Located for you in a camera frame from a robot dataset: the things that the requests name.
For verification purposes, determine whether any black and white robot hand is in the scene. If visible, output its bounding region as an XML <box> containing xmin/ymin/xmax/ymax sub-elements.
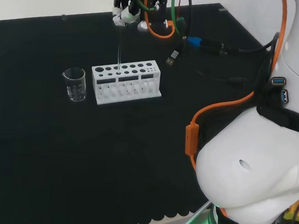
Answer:
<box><xmin>111</xmin><ymin>0</ymin><xmax>143</xmax><ymax>28</ymax></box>

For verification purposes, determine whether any clear glass rod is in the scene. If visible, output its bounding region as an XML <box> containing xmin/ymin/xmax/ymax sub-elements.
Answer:
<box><xmin>115</xmin><ymin>25</ymin><xmax>125</xmax><ymax>74</ymax></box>

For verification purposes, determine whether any white test tube rack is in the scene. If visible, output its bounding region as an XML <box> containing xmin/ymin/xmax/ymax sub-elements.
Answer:
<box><xmin>89</xmin><ymin>56</ymin><xmax>165</xmax><ymax>110</ymax></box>

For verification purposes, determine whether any clear glass beaker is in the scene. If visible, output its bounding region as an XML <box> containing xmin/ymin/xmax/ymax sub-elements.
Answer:
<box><xmin>60</xmin><ymin>66</ymin><xmax>89</xmax><ymax>103</ymax></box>

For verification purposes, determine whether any black serial adapter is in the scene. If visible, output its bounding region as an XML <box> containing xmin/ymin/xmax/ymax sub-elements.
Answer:
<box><xmin>199</xmin><ymin>38</ymin><xmax>242</xmax><ymax>58</ymax></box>

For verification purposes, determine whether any black bench cloth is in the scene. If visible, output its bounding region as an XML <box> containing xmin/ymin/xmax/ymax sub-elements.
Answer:
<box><xmin>0</xmin><ymin>0</ymin><xmax>281</xmax><ymax>224</ymax></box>

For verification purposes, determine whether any yellow stop button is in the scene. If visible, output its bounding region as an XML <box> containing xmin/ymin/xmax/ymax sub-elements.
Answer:
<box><xmin>282</xmin><ymin>194</ymin><xmax>299</xmax><ymax>222</ymax></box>

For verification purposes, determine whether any green cable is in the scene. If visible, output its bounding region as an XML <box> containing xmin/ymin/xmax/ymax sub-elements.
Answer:
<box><xmin>134</xmin><ymin>0</ymin><xmax>189</xmax><ymax>41</ymax></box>

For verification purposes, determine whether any black USB plug cable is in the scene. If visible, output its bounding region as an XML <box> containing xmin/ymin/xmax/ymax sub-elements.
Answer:
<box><xmin>164</xmin><ymin>36</ymin><xmax>188</xmax><ymax>69</ymax></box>

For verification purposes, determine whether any blue cable connector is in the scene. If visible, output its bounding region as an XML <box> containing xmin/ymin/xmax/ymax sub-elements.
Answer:
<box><xmin>186</xmin><ymin>36</ymin><xmax>203</xmax><ymax>48</ymax></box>

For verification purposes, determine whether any orange cable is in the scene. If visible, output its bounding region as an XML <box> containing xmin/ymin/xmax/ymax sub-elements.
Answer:
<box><xmin>127</xmin><ymin>0</ymin><xmax>289</xmax><ymax>224</ymax></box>

